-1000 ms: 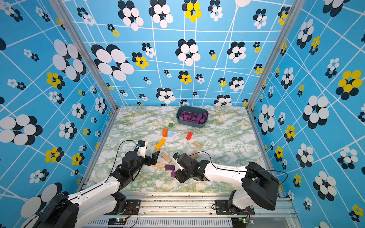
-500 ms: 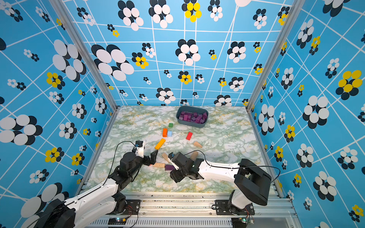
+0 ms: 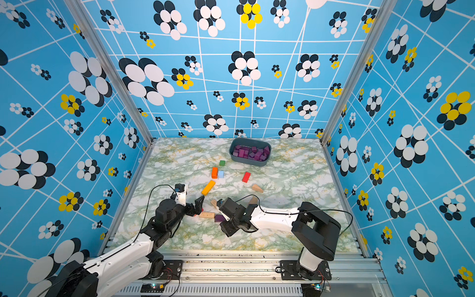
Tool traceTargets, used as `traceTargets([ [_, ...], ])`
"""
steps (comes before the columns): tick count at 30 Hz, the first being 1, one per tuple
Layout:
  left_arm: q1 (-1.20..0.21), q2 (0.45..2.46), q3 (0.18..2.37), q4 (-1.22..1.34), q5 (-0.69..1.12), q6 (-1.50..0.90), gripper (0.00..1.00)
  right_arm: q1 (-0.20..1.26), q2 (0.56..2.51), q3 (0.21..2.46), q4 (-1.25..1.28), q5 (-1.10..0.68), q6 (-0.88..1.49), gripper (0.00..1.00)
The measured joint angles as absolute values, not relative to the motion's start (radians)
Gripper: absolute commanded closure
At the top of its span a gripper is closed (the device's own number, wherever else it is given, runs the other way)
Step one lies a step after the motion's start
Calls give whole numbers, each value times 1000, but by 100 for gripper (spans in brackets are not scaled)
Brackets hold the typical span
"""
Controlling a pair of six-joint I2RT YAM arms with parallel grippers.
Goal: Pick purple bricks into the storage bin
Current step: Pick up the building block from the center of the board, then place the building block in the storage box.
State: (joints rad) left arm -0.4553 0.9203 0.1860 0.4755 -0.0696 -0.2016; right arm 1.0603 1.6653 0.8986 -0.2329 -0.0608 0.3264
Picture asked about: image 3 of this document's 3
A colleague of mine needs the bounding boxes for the purple brick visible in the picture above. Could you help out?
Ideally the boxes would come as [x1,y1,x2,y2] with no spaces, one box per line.
[214,215,226,223]

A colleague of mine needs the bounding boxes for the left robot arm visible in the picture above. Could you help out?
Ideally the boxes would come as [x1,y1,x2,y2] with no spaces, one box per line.
[38,195,205,297]

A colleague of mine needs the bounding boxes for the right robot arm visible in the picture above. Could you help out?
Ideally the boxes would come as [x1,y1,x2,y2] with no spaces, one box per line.
[216,198,341,280]

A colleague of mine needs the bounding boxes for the teal storage bin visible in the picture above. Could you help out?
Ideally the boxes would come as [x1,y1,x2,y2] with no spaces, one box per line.
[229,138,272,167]

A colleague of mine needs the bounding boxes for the yellow brick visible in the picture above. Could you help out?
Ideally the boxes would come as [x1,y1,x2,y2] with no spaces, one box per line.
[202,180,215,196]

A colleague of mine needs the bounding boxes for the orange brick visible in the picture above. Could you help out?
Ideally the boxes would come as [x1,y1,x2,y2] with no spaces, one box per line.
[212,167,218,179]

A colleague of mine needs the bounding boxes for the natural wood wedge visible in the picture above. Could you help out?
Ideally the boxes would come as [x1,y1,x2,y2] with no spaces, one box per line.
[251,184,263,193]

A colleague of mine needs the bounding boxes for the red brick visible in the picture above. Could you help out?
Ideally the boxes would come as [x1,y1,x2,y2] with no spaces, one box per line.
[242,172,251,183]

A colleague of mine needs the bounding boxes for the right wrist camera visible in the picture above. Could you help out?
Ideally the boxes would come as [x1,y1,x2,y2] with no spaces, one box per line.
[216,198,246,219]

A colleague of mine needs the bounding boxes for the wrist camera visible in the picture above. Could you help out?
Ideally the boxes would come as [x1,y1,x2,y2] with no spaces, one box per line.
[216,198,246,219]
[174,184,187,206]

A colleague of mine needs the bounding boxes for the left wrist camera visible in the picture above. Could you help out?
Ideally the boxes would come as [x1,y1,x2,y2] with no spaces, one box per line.
[174,184,187,206]

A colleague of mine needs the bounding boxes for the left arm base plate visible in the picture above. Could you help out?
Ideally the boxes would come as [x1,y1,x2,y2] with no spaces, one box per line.
[142,260,184,280]

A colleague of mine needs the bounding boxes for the aluminium rail frame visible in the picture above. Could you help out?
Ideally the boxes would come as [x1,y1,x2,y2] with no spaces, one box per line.
[113,249,392,297]

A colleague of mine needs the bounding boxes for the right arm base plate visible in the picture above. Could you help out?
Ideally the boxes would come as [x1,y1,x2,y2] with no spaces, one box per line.
[276,260,332,281]

